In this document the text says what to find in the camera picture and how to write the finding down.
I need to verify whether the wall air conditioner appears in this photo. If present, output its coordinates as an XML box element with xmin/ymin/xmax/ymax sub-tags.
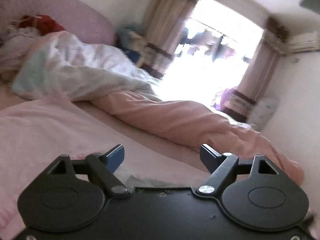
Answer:
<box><xmin>286</xmin><ymin>31</ymin><xmax>319</xmax><ymax>53</ymax></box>

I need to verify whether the grey knitted garment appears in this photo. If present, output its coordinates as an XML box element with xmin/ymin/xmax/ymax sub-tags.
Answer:
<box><xmin>1</xmin><ymin>25</ymin><xmax>41</xmax><ymax>74</ymax></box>

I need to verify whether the striped brown curtain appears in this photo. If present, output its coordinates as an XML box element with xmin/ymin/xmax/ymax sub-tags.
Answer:
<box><xmin>222</xmin><ymin>17</ymin><xmax>289</xmax><ymax>122</ymax></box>
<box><xmin>141</xmin><ymin>0</ymin><xmax>199</xmax><ymax>79</ymax></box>

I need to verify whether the left striped brown curtain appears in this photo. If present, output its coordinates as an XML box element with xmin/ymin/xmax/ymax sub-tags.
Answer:
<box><xmin>141</xmin><ymin>0</ymin><xmax>199</xmax><ymax>79</ymax></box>

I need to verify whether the salmon pink duvet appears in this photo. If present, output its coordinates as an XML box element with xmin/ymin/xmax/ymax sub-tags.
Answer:
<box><xmin>91</xmin><ymin>92</ymin><xmax>304</xmax><ymax>185</ymax></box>

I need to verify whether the grey and black shirt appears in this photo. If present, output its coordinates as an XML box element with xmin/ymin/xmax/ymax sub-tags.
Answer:
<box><xmin>125</xmin><ymin>176</ymin><xmax>166</xmax><ymax>188</ymax></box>

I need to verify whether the pile of clothes by curtain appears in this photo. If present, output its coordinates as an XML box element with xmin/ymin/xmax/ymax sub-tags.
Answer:
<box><xmin>117</xmin><ymin>23</ymin><xmax>148</xmax><ymax>68</ymax></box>

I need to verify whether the red garment at headboard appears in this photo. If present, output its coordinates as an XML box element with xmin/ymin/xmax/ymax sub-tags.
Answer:
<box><xmin>18</xmin><ymin>15</ymin><xmax>65</xmax><ymax>36</ymax></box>

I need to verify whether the mauve quilted headboard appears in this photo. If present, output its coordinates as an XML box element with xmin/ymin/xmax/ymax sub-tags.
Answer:
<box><xmin>1</xmin><ymin>0</ymin><xmax>116</xmax><ymax>46</ymax></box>

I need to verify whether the white pastel patterned quilt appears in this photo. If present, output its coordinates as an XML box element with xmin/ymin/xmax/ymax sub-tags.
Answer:
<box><xmin>12</xmin><ymin>31</ymin><xmax>159</xmax><ymax>101</ymax></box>

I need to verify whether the right striped brown curtain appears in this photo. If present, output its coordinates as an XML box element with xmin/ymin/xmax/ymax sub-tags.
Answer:
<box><xmin>222</xmin><ymin>17</ymin><xmax>289</xmax><ymax>122</ymax></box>

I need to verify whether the pink printed bed sheet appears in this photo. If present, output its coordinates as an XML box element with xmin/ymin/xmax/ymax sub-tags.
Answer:
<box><xmin>1</xmin><ymin>93</ymin><xmax>207</xmax><ymax>234</ymax></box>

